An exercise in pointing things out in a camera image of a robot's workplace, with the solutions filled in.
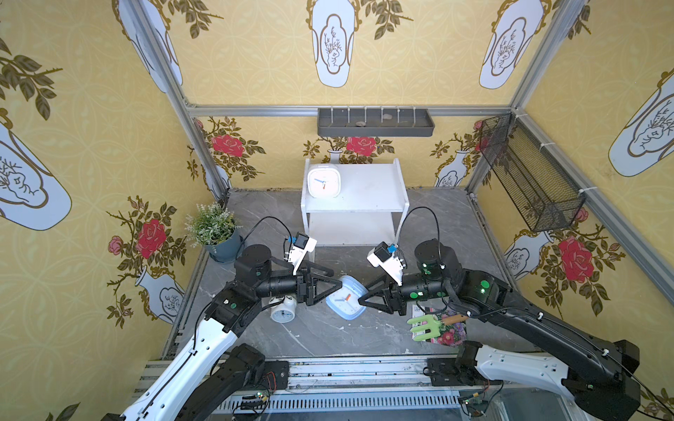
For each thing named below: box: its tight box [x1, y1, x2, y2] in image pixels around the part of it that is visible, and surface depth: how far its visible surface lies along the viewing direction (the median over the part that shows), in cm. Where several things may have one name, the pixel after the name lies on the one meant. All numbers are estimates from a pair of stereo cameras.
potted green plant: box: [185, 202, 244, 263], surface depth 89 cm
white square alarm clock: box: [307, 164, 342, 200], surface depth 72 cm
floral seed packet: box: [430, 314, 468, 347], surface depth 83 cm
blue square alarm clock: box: [325, 275, 369, 321], surface depth 62 cm
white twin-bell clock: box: [268, 294, 298, 324], surface depth 82 cm
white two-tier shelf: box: [300, 158, 410, 263], surface depth 76 cm
